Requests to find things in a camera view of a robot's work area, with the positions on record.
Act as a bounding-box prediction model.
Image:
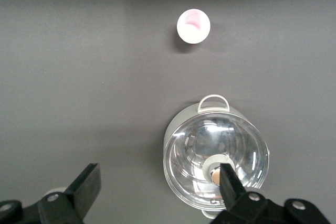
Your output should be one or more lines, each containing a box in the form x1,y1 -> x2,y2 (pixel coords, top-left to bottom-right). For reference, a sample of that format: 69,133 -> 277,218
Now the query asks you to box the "pink plastic cup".
176,8 -> 211,44

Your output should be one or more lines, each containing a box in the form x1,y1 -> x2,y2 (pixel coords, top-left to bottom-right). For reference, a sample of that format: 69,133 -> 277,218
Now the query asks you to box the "grey two-handled cooking pot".
162,93 -> 271,220

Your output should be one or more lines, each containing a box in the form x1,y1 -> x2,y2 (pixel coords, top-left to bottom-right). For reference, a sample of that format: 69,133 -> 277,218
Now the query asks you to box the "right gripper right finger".
209,163 -> 332,224

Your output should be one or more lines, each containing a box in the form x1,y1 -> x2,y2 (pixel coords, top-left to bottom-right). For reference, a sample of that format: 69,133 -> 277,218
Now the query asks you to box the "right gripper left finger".
0,163 -> 102,224

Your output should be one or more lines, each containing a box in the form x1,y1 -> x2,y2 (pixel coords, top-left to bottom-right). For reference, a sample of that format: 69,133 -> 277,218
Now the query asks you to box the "glass lid with copper knob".
163,112 -> 270,212

